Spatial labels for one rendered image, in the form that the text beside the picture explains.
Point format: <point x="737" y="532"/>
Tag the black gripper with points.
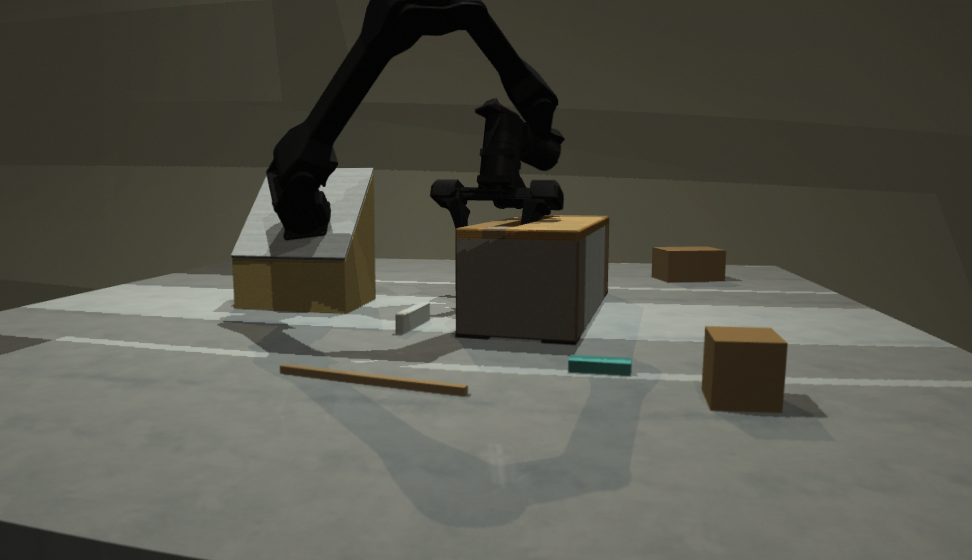
<point x="498" y="181"/>

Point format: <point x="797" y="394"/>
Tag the brown flat bar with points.
<point x="375" y="380"/>

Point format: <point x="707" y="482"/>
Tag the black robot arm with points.
<point x="304" y="158"/>

